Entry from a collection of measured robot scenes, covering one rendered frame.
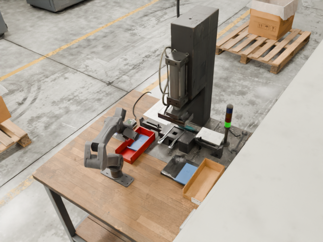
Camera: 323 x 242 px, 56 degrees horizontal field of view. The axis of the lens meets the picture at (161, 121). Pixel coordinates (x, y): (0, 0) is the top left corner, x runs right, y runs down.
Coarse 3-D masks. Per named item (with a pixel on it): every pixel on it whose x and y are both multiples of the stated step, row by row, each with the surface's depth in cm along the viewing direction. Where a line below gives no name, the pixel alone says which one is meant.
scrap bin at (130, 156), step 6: (138, 132) 195; (144, 132) 194; (150, 132) 191; (150, 138) 186; (126, 144) 187; (144, 144) 182; (150, 144) 189; (120, 150) 183; (126, 150) 186; (132, 150) 185; (138, 150) 179; (144, 150) 185; (126, 156) 182; (132, 156) 175; (138, 156) 181; (132, 162) 177
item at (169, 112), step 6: (198, 96) 180; (186, 102) 175; (192, 102) 176; (162, 108) 178; (168, 108) 177; (174, 108) 170; (186, 108) 172; (162, 114) 173; (168, 114) 169; (174, 114) 166; (180, 114) 167; (186, 114) 172; (192, 114) 173; (168, 120) 173; (174, 120) 170; (180, 120) 169; (186, 120) 169
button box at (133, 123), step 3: (144, 93) 230; (150, 93) 239; (141, 96) 227; (138, 99) 224; (135, 102) 221; (135, 117) 208; (126, 120) 203; (129, 120) 203; (132, 120) 203; (132, 123) 200; (135, 123) 202
